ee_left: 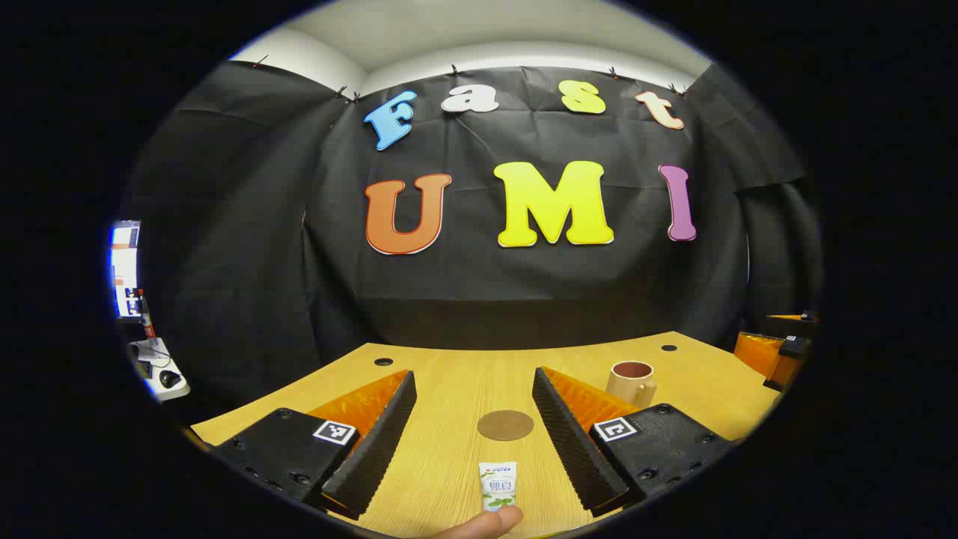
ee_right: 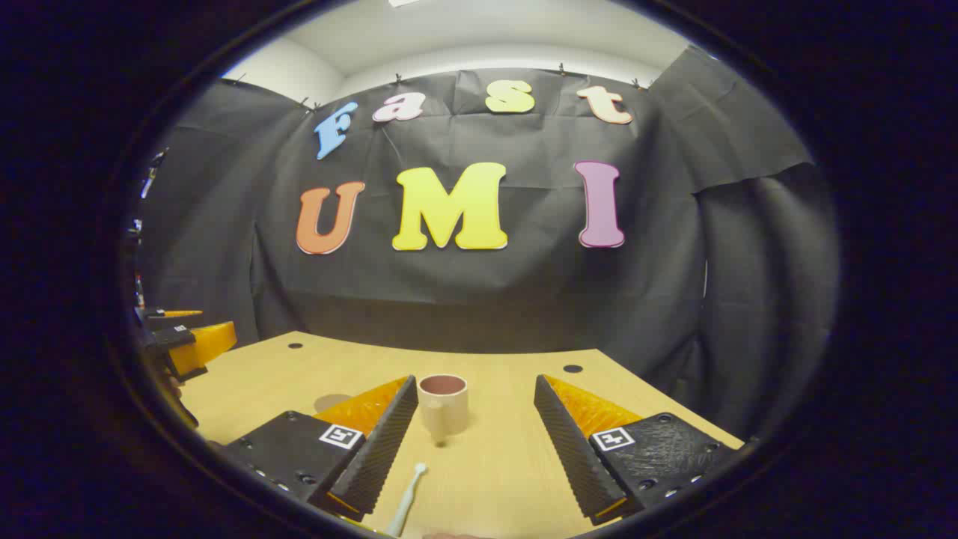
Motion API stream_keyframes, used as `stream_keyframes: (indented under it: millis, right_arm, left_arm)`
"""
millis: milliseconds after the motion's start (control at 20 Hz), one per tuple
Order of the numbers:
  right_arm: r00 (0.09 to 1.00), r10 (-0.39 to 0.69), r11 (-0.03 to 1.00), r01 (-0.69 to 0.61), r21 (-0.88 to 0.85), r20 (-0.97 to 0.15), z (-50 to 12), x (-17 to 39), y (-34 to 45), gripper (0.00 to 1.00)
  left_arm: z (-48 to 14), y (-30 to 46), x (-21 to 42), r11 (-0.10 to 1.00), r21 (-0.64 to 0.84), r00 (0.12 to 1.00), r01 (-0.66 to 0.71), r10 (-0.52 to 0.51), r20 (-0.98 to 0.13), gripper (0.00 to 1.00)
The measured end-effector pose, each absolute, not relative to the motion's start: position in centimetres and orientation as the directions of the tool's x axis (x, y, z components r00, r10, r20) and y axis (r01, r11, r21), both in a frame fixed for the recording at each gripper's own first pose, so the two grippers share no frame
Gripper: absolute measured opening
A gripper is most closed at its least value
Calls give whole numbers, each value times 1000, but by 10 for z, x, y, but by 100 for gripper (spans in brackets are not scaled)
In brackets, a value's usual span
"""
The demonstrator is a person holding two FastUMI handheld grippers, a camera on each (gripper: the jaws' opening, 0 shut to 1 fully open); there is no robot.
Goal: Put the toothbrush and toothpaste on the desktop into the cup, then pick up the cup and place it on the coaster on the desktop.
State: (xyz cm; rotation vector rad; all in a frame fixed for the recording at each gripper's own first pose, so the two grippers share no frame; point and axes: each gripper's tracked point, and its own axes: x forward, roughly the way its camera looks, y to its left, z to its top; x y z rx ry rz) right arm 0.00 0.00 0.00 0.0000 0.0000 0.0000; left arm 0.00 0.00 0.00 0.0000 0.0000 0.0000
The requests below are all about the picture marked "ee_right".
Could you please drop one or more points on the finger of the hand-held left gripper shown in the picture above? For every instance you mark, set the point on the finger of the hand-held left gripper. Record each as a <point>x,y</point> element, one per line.
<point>206,343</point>
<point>168,314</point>

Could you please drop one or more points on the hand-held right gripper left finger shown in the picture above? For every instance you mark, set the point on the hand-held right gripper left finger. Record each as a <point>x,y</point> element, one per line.
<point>382,449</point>

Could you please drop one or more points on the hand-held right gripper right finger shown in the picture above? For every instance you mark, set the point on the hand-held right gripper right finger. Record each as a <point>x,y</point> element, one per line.
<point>572,457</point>

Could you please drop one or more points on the pale green toothbrush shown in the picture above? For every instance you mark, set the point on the pale green toothbrush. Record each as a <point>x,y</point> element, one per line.
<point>408,498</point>

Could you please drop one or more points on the round brown coaster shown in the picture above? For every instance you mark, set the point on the round brown coaster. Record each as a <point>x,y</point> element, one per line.
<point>331,401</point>

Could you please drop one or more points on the beige cup with brown inside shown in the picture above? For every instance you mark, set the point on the beige cup with brown inside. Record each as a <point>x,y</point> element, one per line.
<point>443,412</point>

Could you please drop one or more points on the light wooden desktop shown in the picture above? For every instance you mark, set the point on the light wooden desktop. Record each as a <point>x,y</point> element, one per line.
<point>494,464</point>

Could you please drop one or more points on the black backdrop cloth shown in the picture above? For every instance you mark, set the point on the black backdrop cloth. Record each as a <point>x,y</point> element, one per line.
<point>486,284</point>

